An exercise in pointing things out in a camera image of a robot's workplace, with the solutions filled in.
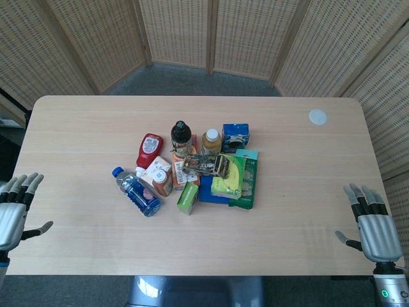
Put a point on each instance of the orange snack packet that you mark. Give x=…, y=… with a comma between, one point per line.
x=180, y=166

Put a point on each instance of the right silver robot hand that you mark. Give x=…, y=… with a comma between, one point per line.
x=377, y=230

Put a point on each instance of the blue flat packet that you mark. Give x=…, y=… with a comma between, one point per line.
x=209, y=192

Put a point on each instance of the dark sauce bottle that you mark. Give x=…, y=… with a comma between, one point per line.
x=181, y=136

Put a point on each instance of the yellow green snack bag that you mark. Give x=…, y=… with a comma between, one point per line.
x=230, y=179

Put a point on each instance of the green hanging blister pack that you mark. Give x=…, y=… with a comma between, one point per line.
x=249, y=182

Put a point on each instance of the small green carton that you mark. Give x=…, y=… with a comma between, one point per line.
x=188, y=198

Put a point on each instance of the robot base body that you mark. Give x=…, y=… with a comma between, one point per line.
x=196, y=291

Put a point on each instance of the blue snack box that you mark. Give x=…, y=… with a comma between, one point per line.
x=236, y=137

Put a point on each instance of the yellow juice bottle white cap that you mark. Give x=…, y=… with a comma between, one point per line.
x=211, y=142

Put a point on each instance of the orange sauce bottle white label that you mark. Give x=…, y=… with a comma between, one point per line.
x=159, y=179

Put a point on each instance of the red ketchup squeeze bottle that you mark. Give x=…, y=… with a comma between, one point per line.
x=147, y=150

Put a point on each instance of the blue drink bottle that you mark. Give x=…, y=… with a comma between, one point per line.
x=137, y=192

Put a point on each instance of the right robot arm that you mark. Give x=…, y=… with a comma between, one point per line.
x=391, y=284

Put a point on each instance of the woven folding screen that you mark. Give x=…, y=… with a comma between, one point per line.
x=204, y=41

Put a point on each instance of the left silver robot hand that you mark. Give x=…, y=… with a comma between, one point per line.
x=11, y=220

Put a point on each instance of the black stand equipment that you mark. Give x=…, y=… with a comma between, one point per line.
x=11, y=128

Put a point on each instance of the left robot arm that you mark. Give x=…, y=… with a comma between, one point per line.
x=2, y=265

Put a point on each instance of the dark green printed box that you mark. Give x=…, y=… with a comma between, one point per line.
x=204, y=164

